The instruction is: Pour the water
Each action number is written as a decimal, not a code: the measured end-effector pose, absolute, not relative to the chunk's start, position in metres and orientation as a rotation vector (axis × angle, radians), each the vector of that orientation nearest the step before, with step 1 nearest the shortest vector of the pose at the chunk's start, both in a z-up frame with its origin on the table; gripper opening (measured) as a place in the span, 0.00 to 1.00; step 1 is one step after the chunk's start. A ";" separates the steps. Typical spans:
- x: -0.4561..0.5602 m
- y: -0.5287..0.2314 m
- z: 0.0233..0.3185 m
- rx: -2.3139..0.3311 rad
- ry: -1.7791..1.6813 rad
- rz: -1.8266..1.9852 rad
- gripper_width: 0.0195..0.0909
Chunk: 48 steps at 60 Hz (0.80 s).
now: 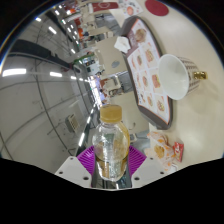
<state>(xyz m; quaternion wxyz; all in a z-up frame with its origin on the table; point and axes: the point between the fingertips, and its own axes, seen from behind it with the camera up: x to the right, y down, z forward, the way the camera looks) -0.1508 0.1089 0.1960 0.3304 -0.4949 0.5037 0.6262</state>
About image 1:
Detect beige wooden chair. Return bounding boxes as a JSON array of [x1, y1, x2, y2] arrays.
[[96, 36, 131, 76], [111, 71, 138, 101]]

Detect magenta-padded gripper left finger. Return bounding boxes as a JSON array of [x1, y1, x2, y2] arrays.
[[54, 145, 98, 189]]

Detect white patterned mug, gold handle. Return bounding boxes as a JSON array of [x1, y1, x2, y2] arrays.
[[157, 53, 209, 101]]

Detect dark brown serving tray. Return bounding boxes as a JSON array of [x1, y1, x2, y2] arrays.
[[120, 16, 174, 131]]

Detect crumpled white napkin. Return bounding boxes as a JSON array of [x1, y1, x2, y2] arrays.
[[114, 35, 132, 54]]

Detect flat round red coaster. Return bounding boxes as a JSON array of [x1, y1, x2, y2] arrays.
[[144, 0, 170, 18]]

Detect printed paper tray liner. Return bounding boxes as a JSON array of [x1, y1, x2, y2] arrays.
[[126, 19, 171, 125]]

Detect clear bottle with yellow drink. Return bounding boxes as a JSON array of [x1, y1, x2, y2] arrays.
[[91, 104, 131, 183]]

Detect ceiling air conditioner unit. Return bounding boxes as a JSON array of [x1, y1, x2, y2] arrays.
[[65, 113, 81, 133]]

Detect group of ceiling lights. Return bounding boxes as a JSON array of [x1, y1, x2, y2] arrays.
[[1, 16, 98, 148]]

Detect red sauce packet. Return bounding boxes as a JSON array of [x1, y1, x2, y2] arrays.
[[173, 141, 185, 163]]

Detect clear plastic bag with food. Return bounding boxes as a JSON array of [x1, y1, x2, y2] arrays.
[[144, 130, 177, 173]]

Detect group of beige chairs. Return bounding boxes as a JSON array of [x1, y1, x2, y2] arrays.
[[71, 3, 111, 111]]

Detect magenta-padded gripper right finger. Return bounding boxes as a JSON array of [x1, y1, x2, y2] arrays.
[[125, 145, 167, 189]]

